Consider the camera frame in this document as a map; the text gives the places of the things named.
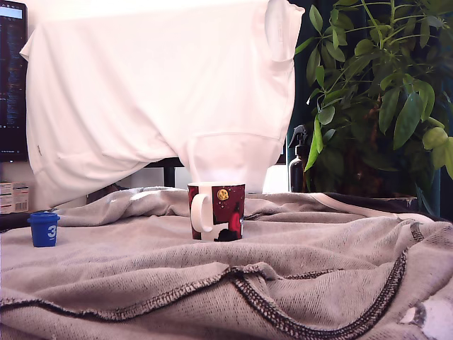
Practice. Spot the black spray bottle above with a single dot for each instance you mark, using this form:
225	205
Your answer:
297	173

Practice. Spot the grey sweatshirt cloth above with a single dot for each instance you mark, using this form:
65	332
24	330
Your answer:
226	283

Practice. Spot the blue coffee capsule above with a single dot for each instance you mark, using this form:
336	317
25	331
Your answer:
40	233

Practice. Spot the white barcode carton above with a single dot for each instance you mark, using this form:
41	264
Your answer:
12	198

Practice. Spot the red patterned coffee mug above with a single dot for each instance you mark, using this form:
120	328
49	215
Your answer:
230	212

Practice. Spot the black computer monitor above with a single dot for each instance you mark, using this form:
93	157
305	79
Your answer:
12	88

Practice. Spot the white hanging shirt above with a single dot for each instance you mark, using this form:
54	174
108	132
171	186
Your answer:
159	88

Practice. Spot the green leafy houseplant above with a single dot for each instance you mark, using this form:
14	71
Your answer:
382	88

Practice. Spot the black fabric piece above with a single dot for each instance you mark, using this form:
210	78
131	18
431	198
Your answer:
14	221

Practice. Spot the black monitor stand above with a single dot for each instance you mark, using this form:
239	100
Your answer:
170	175

